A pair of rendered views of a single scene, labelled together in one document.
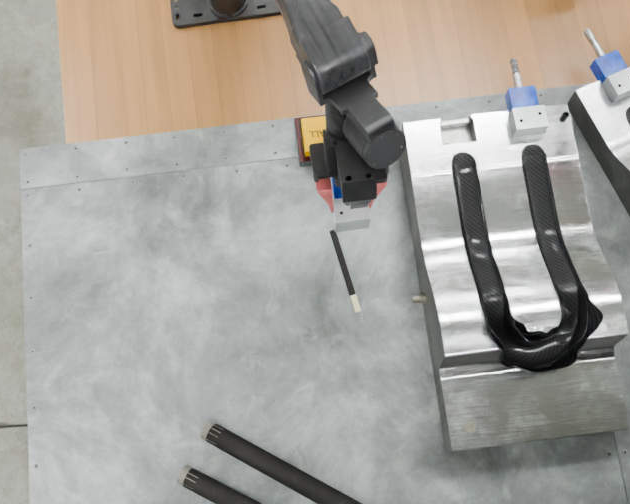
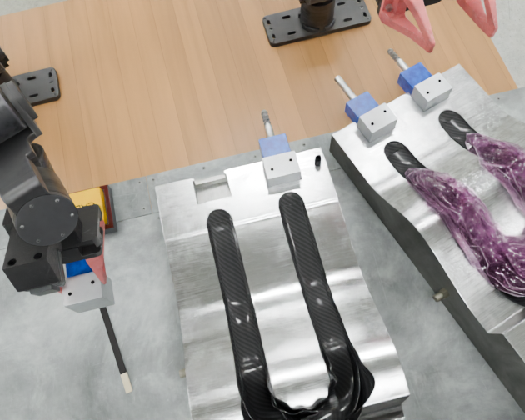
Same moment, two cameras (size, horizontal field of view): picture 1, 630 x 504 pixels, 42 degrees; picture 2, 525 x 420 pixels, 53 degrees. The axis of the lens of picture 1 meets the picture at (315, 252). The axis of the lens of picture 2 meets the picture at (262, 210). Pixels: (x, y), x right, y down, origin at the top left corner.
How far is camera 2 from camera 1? 0.57 m
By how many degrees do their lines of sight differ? 7
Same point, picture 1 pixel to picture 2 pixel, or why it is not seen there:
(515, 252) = (279, 310)
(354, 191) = (25, 277)
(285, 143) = not seen: hidden behind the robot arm
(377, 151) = (34, 224)
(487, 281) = (247, 349)
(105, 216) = not seen: outside the picture
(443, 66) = (209, 129)
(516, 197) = (277, 249)
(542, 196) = (305, 245)
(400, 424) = not seen: outside the picture
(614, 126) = (374, 164)
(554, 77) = (316, 126)
